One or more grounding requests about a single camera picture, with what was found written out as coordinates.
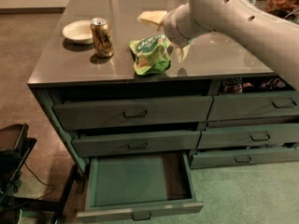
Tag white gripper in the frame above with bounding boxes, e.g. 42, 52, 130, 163
137, 4, 206, 63

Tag green rice chip bag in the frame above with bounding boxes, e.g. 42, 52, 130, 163
129, 35, 171, 76

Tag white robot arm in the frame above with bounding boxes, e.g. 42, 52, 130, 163
137, 0, 299, 90

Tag top left drawer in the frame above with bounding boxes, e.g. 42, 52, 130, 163
53, 96, 212, 130

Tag snack bags in drawer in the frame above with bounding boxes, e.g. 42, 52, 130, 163
221, 77, 291, 93

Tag grey drawer cabinet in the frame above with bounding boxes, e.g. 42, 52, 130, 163
29, 0, 298, 224

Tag top right drawer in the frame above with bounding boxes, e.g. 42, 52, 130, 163
208, 91, 299, 121

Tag middle left drawer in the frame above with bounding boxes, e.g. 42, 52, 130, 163
72, 131, 200, 158

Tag bottom right drawer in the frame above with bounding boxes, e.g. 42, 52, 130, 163
191, 147, 299, 169

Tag middle right drawer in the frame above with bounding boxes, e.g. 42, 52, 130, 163
198, 123, 299, 149

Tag open bottom left drawer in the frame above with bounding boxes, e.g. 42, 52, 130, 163
77, 152, 203, 223

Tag gold soda can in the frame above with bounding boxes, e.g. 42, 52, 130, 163
90, 18, 114, 58

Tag white bowl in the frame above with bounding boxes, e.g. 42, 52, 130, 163
63, 21, 93, 45

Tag glass jar of snacks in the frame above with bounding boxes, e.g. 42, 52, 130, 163
265, 0, 299, 22

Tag black stand with cables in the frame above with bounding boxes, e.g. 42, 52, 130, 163
0, 123, 78, 224

